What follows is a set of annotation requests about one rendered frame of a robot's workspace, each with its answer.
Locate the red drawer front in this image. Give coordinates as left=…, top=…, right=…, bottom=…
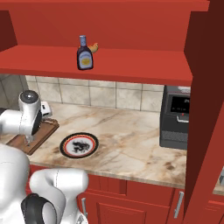
left=87, top=173, right=128, bottom=196

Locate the brown wooden cutting board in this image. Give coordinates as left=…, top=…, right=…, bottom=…
left=5, top=117, right=60, bottom=156

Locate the dark grey countertop appliance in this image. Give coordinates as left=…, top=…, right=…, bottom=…
left=158, top=84, right=193, bottom=151

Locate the grey cabinet door handle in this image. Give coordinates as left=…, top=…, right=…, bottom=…
left=80, top=197, right=88, bottom=220
left=173, top=191, right=186, bottom=220

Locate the large red cabinet door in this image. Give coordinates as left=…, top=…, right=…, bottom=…
left=181, top=0, right=224, bottom=224

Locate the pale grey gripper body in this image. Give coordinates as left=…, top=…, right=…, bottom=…
left=24, top=133, right=36, bottom=147

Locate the red wall cabinet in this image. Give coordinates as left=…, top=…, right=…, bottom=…
left=0, top=0, right=212, bottom=88

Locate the black rimmed white plate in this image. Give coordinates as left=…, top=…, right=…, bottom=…
left=59, top=131, right=100, bottom=159

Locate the orange yellow food item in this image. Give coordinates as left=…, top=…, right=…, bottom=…
left=87, top=42, right=100, bottom=54

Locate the dark condiment bottle blue cap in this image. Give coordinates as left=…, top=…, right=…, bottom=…
left=76, top=34, right=95, bottom=71

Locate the red base cabinet door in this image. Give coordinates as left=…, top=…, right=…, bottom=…
left=76, top=188, right=176, bottom=224
left=165, top=187, right=191, bottom=224

